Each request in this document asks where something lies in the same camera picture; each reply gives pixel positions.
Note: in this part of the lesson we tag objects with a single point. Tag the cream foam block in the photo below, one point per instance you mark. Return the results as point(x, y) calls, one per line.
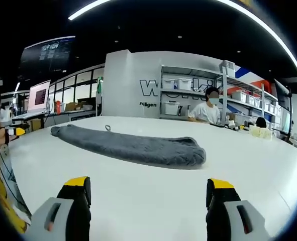
point(260, 131)

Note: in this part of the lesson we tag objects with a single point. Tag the row of white storage bins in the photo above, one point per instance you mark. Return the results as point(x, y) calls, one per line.
point(184, 84)

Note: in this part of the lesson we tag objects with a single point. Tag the short ceiling light strip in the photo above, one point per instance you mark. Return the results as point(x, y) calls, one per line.
point(88, 10)

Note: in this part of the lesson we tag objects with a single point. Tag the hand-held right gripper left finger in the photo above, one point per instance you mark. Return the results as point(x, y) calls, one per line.
point(73, 213)

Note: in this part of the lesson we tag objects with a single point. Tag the dark hanging display screen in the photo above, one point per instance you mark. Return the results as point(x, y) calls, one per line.
point(47, 55)

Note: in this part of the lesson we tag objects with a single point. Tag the white table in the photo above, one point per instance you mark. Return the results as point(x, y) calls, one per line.
point(138, 185)

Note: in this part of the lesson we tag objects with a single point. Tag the monitor with pink screen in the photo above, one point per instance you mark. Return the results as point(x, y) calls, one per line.
point(39, 96)

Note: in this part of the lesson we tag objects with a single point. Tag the orange container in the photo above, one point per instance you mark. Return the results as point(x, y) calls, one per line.
point(58, 108)

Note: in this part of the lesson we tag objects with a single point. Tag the white standing desk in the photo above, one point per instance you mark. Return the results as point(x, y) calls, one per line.
point(30, 116)

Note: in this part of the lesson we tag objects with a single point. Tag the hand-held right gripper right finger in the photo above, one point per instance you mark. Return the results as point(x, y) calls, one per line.
point(218, 213)

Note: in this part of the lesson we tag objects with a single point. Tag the green hanging cloth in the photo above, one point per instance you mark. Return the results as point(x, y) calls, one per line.
point(99, 86)

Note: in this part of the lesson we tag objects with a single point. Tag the grey workbench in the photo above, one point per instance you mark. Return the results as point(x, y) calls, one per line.
point(83, 116)

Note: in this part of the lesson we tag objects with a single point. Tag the grey metal shelf rack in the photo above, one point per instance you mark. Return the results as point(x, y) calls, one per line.
point(224, 82)

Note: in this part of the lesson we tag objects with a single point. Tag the black monitor on stand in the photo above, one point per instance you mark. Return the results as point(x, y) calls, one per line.
point(281, 95)

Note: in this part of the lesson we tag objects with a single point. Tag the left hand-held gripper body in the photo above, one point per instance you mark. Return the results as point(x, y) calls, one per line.
point(5, 118)

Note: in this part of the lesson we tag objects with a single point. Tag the grey towel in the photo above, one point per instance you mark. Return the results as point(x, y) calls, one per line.
point(138, 148)

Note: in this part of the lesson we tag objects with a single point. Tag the long ceiling light strip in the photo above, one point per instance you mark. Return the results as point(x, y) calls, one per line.
point(273, 32)

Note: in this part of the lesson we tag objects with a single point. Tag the brown cardboard box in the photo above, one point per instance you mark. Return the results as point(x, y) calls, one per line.
point(73, 106)
point(35, 124)

